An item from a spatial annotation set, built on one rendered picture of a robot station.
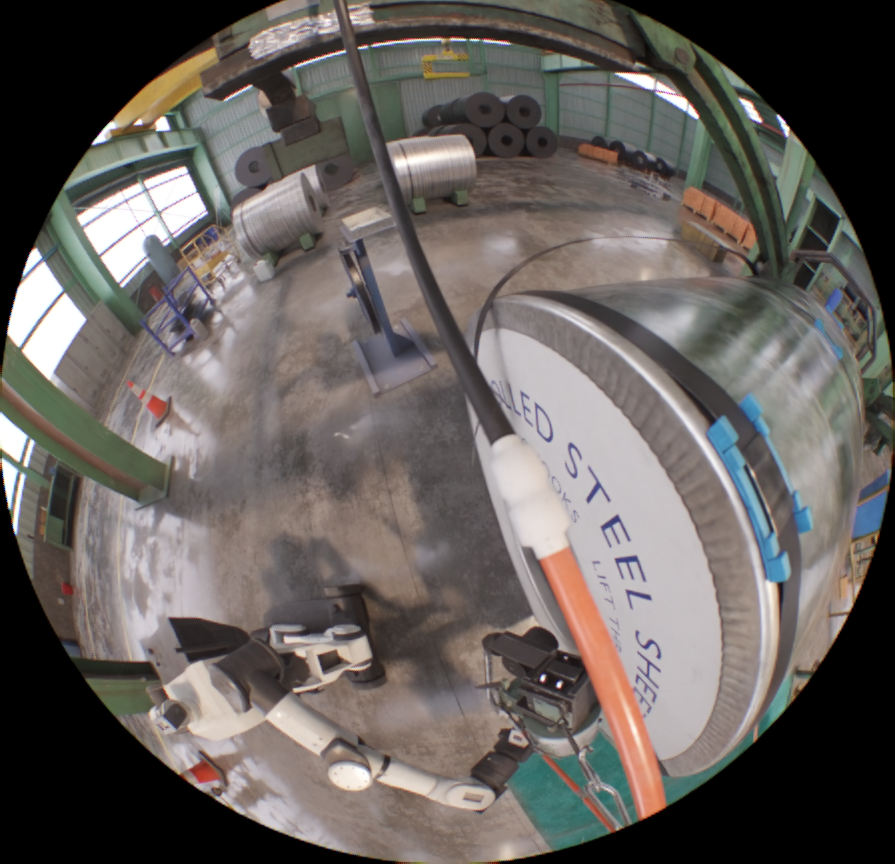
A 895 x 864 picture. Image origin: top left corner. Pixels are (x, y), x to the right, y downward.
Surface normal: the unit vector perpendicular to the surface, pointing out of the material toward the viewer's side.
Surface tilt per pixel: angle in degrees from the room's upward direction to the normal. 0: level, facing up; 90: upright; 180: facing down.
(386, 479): 0
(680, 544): 90
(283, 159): 92
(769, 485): 2
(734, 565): 88
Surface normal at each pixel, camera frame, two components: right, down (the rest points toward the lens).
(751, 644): -0.96, 0.29
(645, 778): -0.30, -0.55
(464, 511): -0.11, -0.49
